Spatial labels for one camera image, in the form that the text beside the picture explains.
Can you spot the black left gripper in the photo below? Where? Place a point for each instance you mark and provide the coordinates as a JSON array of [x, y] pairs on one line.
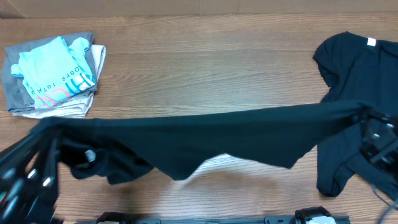
[[22, 186]]

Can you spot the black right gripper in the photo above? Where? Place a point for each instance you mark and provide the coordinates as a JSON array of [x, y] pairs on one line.
[[380, 148]]

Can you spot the black t-shirt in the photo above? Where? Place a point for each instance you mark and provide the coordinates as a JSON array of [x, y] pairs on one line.
[[123, 150]]

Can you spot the dark navy t-shirt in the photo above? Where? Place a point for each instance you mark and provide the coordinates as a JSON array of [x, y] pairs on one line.
[[355, 68]]

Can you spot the grey folded shirt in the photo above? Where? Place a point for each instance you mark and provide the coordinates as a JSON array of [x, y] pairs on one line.
[[17, 97]]

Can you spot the beige folded shirt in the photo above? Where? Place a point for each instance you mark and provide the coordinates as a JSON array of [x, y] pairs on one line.
[[77, 106]]

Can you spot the light blue printed t-shirt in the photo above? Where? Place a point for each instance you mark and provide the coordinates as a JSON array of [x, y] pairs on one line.
[[55, 72]]

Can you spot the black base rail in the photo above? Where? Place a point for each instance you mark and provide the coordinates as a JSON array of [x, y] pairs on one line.
[[282, 219]]

